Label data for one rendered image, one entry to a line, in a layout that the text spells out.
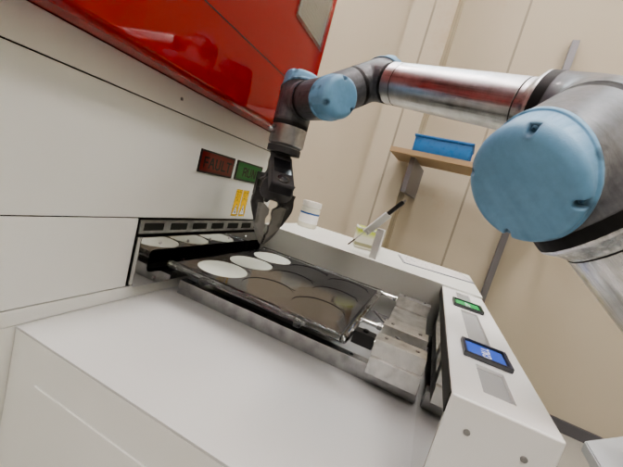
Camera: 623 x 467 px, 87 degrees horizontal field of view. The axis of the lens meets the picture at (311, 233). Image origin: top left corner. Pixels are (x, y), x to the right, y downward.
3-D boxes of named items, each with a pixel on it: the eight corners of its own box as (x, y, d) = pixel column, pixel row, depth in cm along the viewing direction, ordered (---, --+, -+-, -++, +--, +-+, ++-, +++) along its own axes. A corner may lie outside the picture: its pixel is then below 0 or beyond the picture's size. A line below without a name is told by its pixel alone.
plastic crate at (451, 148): (468, 170, 211) (474, 152, 210) (469, 162, 189) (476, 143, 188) (414, 158, 225) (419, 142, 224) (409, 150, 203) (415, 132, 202)
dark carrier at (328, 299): (175, 264, 63) (176, 261, 63) (263, 250, 95) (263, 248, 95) (339, 335, 52) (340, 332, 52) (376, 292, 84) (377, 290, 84)
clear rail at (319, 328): (164, 266, 62) (166, 258, 62) (170, 265, 64) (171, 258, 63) (345, 347, 50) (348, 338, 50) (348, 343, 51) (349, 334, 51)
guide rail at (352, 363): (176, 292, 69) (180, 279, 68) (184, 290, 71) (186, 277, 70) (413, 404, 52) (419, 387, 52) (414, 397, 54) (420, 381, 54)
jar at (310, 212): (293, 223, 117) (300, 198, 116) (301, 223, 124) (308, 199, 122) (311, 230, 115) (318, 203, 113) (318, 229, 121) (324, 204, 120)
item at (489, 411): (405, 518, 32) (451, 393, 30) (425, 336, 84) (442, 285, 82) (510, 580, 29) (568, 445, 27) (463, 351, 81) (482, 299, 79)
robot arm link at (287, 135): (311, 132, 67) (273, 119, 64) (305, 154, 68) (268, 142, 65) (300, 134, 74) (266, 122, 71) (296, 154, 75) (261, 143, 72)
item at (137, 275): (125, 284, 60) (134, 234, 58) (251, 258, 101) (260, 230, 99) (132, 287, 59) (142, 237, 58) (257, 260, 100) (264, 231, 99)
